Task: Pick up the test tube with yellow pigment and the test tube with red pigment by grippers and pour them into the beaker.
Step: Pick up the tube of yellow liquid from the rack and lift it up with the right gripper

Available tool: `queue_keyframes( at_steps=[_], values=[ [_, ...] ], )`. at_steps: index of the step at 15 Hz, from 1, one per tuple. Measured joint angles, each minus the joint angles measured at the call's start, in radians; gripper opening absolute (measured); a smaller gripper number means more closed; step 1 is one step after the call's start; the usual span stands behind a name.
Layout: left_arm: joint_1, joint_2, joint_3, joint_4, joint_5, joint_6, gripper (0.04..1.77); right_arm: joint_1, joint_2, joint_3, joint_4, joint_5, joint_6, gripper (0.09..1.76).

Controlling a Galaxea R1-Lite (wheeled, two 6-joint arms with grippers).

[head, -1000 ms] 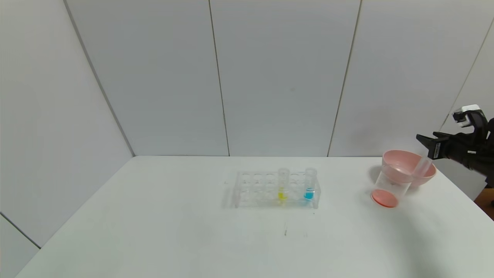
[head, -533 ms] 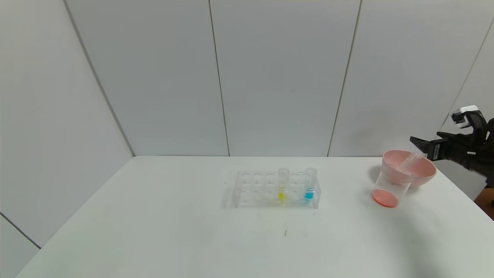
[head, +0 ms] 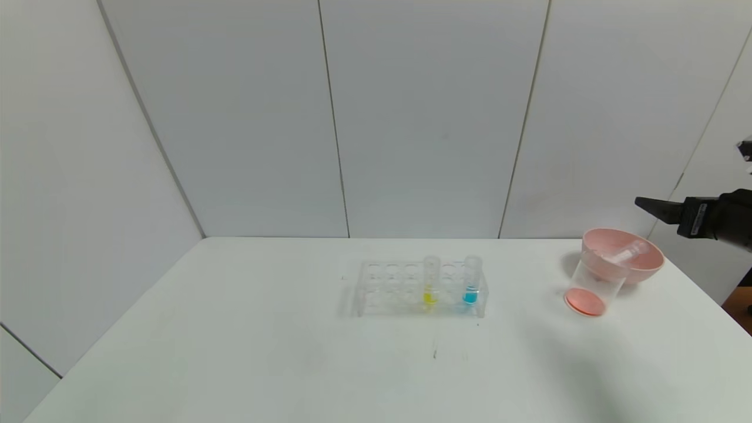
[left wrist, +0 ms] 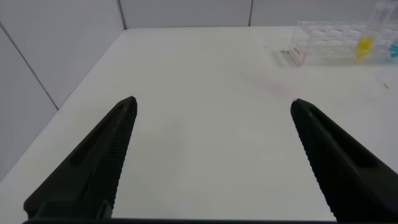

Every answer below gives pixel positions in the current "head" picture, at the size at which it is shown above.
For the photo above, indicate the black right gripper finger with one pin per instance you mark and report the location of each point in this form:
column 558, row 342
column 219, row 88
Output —
column 664, row 210

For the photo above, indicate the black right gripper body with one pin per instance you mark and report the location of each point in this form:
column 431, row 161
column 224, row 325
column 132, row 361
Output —
column 695, row 218

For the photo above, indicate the red pigment test tube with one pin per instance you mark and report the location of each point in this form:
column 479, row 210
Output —
column 625, row 254

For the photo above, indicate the yellow pigment test tube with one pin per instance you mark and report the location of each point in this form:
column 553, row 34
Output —
column 430, row 296

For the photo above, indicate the clear plastic beaker cup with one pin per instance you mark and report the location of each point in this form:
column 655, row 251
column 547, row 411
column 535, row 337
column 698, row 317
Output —
column 584, row 301

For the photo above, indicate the blue pigment test tube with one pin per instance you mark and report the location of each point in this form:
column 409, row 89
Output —
column 470, row 296

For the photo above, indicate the clear plastic test tube rack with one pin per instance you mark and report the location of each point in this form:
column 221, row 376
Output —
column 388, row 288

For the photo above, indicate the pink bowl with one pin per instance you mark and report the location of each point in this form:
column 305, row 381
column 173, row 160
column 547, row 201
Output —
column 652, row 261

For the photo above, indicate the brown cardboard box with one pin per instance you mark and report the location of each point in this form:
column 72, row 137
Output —
column 741, row 308

